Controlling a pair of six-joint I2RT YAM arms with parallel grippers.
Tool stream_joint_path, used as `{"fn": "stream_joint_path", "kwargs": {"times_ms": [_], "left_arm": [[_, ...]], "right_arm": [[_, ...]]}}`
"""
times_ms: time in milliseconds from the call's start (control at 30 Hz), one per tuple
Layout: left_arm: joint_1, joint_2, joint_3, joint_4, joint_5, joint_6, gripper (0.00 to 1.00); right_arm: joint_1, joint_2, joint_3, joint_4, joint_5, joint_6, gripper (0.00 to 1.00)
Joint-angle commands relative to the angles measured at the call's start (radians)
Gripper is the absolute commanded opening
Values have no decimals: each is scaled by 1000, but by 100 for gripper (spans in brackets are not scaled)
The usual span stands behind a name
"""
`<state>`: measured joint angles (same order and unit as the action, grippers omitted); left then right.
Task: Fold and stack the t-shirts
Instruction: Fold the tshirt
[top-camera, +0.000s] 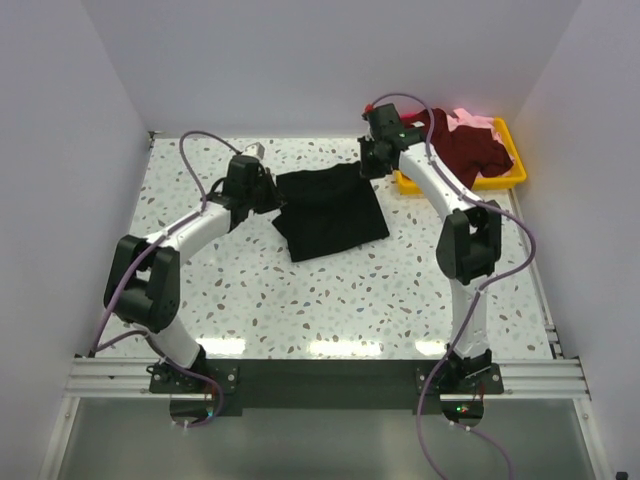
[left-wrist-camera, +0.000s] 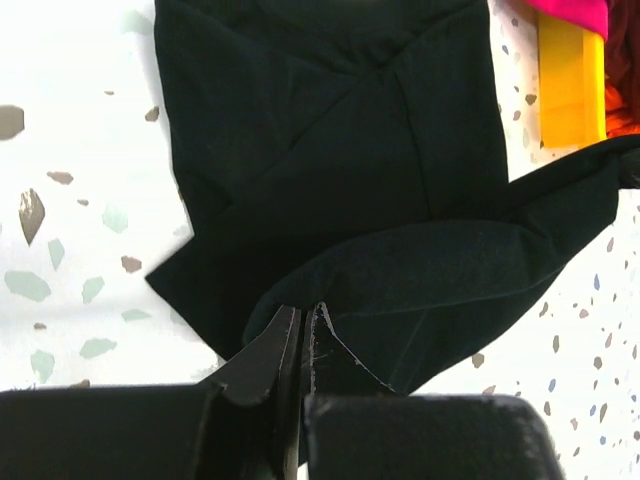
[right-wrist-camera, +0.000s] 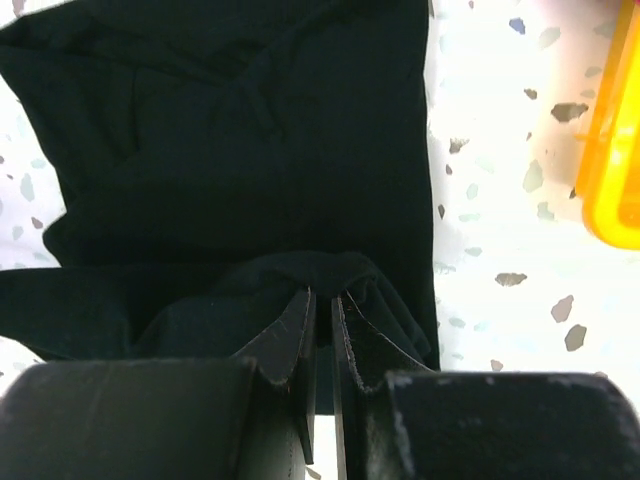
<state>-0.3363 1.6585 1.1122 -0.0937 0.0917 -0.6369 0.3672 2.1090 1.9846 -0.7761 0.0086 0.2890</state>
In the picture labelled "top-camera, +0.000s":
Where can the black t shirt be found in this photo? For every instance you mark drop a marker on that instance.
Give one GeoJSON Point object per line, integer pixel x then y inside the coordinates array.
{"type": "Point", "coordinates": [328, 211]}

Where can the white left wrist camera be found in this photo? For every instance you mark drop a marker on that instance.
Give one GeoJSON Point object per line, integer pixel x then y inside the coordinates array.
{"type": "Point", "coordinates": [255, 150]}

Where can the light pink t shirt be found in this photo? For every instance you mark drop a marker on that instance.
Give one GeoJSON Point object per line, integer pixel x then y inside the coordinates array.
{"type": "Point", "coordinates": [462, 117]}

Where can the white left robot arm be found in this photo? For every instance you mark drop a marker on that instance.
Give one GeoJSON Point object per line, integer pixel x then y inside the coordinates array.
{"type": "Point", "coordinates": [144, 286]}

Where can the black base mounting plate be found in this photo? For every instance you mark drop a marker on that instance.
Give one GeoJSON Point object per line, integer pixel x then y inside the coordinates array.
{"type": "Point", "coordinates": [269, 388]}

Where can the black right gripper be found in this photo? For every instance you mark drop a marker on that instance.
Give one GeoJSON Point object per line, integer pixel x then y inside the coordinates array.
{"type": "Point", "coordinates": [368, 171]}

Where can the maroon t shirt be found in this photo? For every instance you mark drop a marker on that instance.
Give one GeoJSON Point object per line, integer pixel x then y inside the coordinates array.
{"type": "Point", "coordinates": [468, 152]}

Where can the yellow plastic tray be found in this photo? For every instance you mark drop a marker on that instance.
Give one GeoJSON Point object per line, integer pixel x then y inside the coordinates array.
{"type": "Point", "coordinates": [517, 174]}

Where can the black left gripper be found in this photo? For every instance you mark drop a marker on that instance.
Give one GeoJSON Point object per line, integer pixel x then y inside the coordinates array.
{"type": "Point", "coordinates": [275, 199]}

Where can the aluminium frame rail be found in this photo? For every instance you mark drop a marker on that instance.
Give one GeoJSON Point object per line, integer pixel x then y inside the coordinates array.
{"type": "Point", "coordinates": [558, 378]}

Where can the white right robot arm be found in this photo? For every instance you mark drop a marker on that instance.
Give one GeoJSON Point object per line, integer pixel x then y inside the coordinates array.
{"type": "Point", "coordinates": [469, 245]}

